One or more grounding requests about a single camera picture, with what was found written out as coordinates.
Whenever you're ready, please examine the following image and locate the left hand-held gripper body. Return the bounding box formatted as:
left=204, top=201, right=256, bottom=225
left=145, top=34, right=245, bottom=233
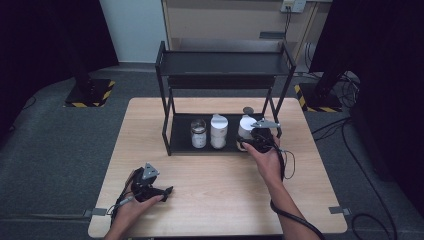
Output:
left=130, top=162, right=166, bottom=203

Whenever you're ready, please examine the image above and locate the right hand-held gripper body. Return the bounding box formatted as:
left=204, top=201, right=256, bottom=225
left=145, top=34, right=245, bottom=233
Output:
left=245, top=118, right=282, bottom=155

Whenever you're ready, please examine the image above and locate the white-lid jar with yellow powder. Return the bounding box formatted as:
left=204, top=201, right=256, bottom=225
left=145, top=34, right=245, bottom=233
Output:
left=236, top=114, right=260, bottom=152

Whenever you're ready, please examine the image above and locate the white-lid jar with white powder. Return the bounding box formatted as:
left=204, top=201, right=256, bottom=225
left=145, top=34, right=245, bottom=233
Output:
left=209, top=113, right=230, bottom=150

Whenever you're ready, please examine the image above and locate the clear glass jar white powder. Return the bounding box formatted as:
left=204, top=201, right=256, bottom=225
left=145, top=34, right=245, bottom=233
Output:
left=190, top=118, right=208, bottom=149

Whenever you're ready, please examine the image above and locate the black metal shelf rack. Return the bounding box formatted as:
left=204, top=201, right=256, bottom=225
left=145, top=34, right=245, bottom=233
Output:
left=154, top=40, right=297, bottom=157

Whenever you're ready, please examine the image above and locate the person's right hand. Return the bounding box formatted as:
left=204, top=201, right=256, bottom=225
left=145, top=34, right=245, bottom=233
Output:
left=241, top=134, right=285, bottom=188

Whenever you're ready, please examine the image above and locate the person's left hand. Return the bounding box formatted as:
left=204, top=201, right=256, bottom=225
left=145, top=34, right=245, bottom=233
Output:
left=111, top=193, right=165, bottom=235

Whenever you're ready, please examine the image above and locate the black stand with striped base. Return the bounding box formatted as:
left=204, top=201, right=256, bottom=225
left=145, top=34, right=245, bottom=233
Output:
left=63, top=59, right=117, bottom=108
left=293, top=63, right=349, bottom=113

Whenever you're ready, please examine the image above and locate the light wooden cabinet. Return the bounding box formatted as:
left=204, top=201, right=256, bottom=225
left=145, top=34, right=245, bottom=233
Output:
left=161, top=0, right=333, bottom=63

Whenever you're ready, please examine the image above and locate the black curtain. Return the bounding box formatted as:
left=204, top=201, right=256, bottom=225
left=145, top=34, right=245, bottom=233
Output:
left=0, top=0, right=120, bottom=151
left=309, top=0, right=424, bottom=209

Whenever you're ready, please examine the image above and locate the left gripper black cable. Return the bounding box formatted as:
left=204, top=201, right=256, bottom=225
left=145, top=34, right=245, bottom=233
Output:
left=109, top=168, right=144, bottom=222

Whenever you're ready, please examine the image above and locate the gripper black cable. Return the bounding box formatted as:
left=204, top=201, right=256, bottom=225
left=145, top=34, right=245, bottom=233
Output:
left=269, top=149, right=327, bottom=240
left=109, top=168, right=144, bottom=222

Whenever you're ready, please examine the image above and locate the grey metal table bracket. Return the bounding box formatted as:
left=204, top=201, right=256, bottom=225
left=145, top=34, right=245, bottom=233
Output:
left=328, top=206, right=352, bottom=216
left=83, top=207, right=108, bottom=218

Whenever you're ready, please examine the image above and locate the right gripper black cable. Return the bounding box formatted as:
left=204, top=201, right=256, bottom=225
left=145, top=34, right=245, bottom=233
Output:
left=269, top=149, right=327, bottom=240

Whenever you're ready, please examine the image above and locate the tangled floor cable bundle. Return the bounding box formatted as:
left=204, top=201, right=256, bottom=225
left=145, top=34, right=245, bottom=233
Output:
left=334, top=70, right=362, bottom=110

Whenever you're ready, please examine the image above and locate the long black floor cable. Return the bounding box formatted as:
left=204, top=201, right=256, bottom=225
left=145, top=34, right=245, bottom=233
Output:
left=310, top=116, right=400, bottom=240

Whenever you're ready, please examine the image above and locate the black outlet power cable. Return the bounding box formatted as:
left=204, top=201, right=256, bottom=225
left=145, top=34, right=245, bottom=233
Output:
left=284, top=5, right=292, bottom=34

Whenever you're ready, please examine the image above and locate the white wall outlet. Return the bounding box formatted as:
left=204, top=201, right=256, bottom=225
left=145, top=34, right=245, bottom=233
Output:
left=280, top=0, right=307, bottom=14

